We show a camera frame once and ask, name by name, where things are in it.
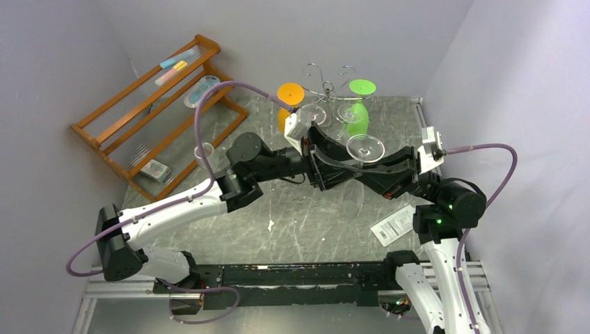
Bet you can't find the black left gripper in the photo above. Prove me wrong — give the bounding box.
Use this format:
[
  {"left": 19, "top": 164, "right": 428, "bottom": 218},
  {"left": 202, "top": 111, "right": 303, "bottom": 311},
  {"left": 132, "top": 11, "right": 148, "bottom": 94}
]
[{"left": 255, "top": 125, "right": 365, "bottom": 194}]

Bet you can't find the clear wine glass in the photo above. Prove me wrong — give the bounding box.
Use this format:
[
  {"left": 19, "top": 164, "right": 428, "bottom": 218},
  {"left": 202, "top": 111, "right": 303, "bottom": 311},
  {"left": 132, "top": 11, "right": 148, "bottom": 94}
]
[
  {"left": 300, "top": 104, "right": 328, "bottom": 127},
  {"left": 336, "top": 103, "right": 367, "bottom": 144},
  {"left": 339, "top": 134, "right": 385, "bottom": 219}
]

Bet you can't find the green plastic wine glass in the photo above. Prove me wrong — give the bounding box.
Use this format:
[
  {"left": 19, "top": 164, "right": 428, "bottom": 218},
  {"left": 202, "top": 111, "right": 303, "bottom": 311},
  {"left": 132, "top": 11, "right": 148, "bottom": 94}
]
[{"left": 346, "top": 79, "right": 376, "bottom": 136}]

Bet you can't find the orange plastic wine glass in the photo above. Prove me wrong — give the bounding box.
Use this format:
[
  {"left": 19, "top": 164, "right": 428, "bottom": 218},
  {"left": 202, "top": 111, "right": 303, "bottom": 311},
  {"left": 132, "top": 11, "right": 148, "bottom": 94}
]
[{"left": 277, "top": 82, "right": 305, "bottom": 133}]

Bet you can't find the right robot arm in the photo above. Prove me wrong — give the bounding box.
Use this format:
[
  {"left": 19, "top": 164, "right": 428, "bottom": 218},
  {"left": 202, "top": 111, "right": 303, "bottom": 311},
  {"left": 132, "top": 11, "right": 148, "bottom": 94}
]
[{"left": 349, "top": 146, "right": 491, "bottom": 333}]

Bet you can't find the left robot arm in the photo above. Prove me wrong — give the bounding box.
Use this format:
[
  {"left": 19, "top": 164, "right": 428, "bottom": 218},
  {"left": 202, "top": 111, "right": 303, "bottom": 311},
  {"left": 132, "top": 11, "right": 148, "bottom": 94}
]
[{"left": 97, "top": 127, "right": 361, "bottom": 292}]

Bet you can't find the chrome wine glass rack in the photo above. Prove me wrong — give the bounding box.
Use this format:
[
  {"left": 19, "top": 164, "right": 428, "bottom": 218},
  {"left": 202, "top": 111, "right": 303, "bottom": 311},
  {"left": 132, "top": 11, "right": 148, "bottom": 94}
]
[{"left": 303, "top": 63, "right": 359, "bottom": 142}]

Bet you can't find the wooden shelf rack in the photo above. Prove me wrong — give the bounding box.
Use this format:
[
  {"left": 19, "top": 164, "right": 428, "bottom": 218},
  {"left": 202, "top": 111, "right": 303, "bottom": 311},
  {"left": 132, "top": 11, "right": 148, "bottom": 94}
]
[{"left": 70, "top": 35, "right": 230, "bottom": 202}]

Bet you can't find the white paper label card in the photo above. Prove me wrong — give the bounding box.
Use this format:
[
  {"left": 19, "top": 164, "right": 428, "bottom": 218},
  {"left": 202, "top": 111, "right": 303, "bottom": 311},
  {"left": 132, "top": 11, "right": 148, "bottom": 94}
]
[{"left": 370, "top": 205, "right": 415, "bottom": 247}]

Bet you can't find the small clear glass cup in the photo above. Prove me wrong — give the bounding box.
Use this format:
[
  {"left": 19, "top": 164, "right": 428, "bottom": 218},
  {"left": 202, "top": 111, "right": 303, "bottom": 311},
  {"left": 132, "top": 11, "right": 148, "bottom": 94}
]
[{"left": 193, "top": 143, "right": 221, "bottom": 171}]

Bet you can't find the blue toothbrush package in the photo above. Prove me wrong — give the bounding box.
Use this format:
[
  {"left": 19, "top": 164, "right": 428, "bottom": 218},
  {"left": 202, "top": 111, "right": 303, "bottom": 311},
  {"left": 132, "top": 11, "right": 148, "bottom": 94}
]
[{"left": 183, "top": 75, "right": 221, "bottom": 109}]

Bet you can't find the small teal white box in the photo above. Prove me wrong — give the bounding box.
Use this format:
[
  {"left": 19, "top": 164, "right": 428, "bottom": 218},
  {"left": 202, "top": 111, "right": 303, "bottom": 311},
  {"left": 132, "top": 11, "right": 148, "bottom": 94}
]
[{"left": 140, "top": 159, "right": 170, "bottom": 183}]

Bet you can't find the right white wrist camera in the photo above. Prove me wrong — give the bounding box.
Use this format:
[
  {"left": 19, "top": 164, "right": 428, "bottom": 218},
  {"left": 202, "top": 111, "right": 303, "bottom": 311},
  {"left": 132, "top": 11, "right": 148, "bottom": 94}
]
[{"left": 417, "top": 126, "right": 445, "bottom": 175}]

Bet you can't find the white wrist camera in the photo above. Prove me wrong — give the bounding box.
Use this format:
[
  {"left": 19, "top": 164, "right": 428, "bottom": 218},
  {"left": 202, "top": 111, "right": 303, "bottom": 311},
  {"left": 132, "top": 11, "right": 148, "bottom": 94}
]
[
  {"left": 417, "top": 126, "right": 445, "bottom": 175},
  {"left": 284, "top": 109, "right": 314, "bottom": 156}
]

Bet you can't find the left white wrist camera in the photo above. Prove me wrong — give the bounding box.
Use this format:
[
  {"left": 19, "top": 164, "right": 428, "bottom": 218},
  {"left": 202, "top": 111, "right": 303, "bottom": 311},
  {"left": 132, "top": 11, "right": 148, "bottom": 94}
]
[{"left": 284, "top": 109, "right": 314, "bottom": 156}]

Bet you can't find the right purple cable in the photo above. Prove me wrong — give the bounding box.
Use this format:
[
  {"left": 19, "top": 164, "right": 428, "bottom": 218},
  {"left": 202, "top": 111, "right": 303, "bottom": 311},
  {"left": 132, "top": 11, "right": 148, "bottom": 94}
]
[{"left": 442, "top": 143, "right": 518, "bottom": 334}]

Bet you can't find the purple cable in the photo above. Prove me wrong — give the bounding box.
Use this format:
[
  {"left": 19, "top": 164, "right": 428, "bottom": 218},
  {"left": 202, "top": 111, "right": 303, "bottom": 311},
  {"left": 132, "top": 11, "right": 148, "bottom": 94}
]
[
  {"left": 65, "top": 81, "right": 296, "bottom": 278},
  {"left": 442, "top": 143, "right": 518, "bottom": 334}
]

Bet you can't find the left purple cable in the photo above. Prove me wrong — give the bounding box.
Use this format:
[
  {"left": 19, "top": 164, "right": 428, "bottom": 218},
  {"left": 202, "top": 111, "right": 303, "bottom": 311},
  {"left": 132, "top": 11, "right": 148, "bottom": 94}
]
[{"left": 65, "top": 81, "right": 296, "bottom": 278}]

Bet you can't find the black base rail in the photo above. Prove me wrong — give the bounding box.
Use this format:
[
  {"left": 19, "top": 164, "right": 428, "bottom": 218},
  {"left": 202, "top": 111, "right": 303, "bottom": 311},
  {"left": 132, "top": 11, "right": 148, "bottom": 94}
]
[{"left": 153, "top": 255, "right": 418, "bottom": 310}]

